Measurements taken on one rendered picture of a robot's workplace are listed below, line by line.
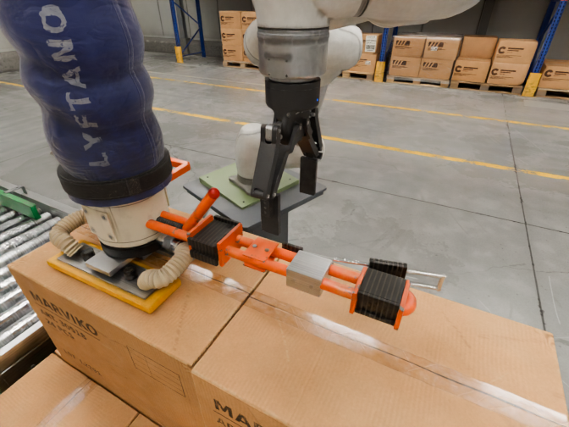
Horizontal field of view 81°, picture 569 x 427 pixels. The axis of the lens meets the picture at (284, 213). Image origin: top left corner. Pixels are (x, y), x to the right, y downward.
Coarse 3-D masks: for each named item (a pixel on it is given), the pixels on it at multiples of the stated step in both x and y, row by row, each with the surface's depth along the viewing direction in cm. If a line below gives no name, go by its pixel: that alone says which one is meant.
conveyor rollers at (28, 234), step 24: (0, 216) 174; (24, 216) 175; (48, 216) 176; (0, 240) 159; (24, 240) 160; (48, 240) 161; (0, 264) 145; (0, 288) 132; (0, 312) 125; (24, 312) 124; (0, 336) 112
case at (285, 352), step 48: (288, 288) 77; (240, 336) 66; (288, 336) 66; (336, 336) 66; (384, 336) 66; (432, 336) 66; (480, 336) 66; (528, 336) 66; (240, 384) 58; (288, 384) 58; (336, 384) 58; (384, 384) 58; (432, 384) 58; (480, 384) 58; (528, 384) 58
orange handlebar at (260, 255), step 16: (176, 160) 102; (176, 176) 96; (160, 224) 74; (240, 240) 69; (256, 240) 68; (240, 256) 66; (256, 256) 64; (272, 256) 67; (288, 256) 65; (336, 272) 62; (352, 272) 61; (320, 288) 60; (336, 288) 58; (352, 288) 58; (416, 304) 56
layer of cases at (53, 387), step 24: (48, 360) 106; (24, 384) 99; (48, 384) 99; (72, 384) 99; (96, 384) 99; (0, 408) 93; (24, 408) 93; (48, 408) 93; (72, 408) 93; (96, 408) 93; (120, 408) 93
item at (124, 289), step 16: (80, 240) 88; (64, 256) 82; (80, 256) 82; (64, 272) 80; (80, 272) 78; (96, 272) 77; (128, 272) 74; (112, 288) 74; (128, 288) 73; (176, 288) 76; (144, 304) 70; (160, 304) 72
